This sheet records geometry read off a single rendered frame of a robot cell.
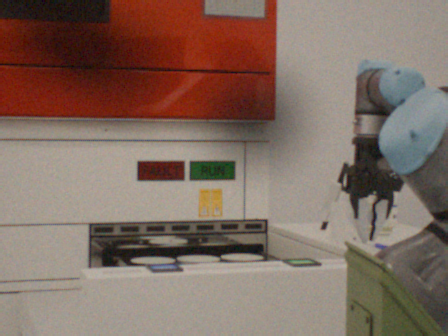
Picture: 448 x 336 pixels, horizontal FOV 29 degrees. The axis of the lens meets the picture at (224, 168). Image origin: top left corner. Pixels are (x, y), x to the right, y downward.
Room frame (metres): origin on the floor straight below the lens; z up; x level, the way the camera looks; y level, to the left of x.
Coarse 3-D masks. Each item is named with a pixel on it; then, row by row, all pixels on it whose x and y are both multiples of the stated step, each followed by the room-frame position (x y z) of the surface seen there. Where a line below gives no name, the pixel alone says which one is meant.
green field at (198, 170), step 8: (192, 168) 2.12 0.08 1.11; (200, 168) 2.12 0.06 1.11; (208, 168) 2.13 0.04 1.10; (216, 168) 2.13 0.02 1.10; (224, 168) 2.14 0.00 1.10; (232, 168) 2.15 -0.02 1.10; (192, 176) 2.12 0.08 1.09; (200, 176) 2.12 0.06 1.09; (208, 176) 2.13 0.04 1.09; (216, 176) 2.13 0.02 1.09; (224, 176) 2.14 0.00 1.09; (232, 176) 2.15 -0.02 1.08
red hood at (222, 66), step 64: (0, 0) 1.94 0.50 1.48; (64, 0) 1.98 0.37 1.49; (128, 0) 2.02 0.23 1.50; (192, 0) 2.07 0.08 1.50; (256, 0) 2.11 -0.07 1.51; (0, 64) 1.95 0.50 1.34; (64, 64) 1.97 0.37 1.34; (128, 64) 2.02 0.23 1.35; (192, 64) 2.07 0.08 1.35; (256, 64) 2.12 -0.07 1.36
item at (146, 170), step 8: (144, 168) 2.08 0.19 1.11; (152, 168) 2.08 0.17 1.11; (160, 168) 2.09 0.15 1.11; (168, 168) 2.10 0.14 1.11; (176, 168) 2.10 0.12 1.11; (144, 176) 2.08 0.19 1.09; (152, 176) 2.08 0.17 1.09; (160, 176) 2.09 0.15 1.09; (168, 176) 2.10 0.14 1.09; (176, 176) 2.10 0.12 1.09
